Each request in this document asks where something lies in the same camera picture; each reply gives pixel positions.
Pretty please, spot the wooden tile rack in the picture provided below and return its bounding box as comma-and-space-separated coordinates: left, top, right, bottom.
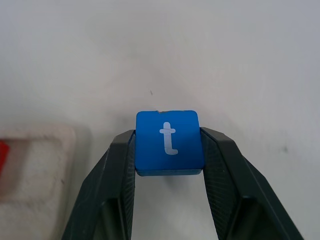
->
0, 126, 92, 240

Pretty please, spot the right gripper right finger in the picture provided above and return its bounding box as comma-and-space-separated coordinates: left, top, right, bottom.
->
199, 126, 305, 240

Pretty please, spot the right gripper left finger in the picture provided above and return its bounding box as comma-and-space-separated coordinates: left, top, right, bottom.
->
61, 129, 138, 240

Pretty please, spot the blue letter tile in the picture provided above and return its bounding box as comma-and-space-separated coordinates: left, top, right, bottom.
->
134, 109, 203, 177

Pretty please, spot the red letter tile o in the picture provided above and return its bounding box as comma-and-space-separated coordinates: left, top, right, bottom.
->
0, 141, 11, 176

